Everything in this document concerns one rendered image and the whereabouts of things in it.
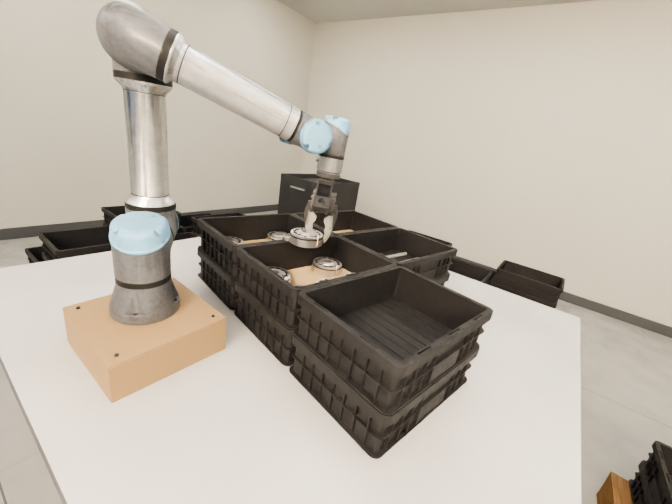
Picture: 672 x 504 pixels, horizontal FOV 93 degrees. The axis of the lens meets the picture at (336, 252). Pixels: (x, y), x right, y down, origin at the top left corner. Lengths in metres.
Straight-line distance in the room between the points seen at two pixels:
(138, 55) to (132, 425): 0.69
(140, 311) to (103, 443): 0.26
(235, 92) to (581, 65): 3.75
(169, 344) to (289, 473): 0.37
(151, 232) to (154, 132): 0.24
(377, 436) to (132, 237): 0.64
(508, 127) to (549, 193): 0.83
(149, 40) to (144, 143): 0.24
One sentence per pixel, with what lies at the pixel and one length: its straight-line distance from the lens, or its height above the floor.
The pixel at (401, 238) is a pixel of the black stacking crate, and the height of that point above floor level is 0.89.
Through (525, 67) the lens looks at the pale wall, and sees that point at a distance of 4.25.
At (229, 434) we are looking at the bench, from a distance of 0.74.
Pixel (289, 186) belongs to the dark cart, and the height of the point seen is 0.81.
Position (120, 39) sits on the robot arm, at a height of 1.37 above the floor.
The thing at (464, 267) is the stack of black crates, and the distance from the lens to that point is 2.40.
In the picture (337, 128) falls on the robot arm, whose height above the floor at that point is 1.29.
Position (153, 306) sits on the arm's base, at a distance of 0.86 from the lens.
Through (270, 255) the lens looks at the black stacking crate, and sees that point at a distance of 1.01.
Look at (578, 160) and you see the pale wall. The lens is 4.06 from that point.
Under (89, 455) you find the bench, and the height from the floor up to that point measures 0.70.
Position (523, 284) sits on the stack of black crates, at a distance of 2.48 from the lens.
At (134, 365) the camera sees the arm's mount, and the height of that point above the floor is 0.77.
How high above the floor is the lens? 1.27
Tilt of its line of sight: 20 degrees down
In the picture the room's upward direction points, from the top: 9 degrees clockwise
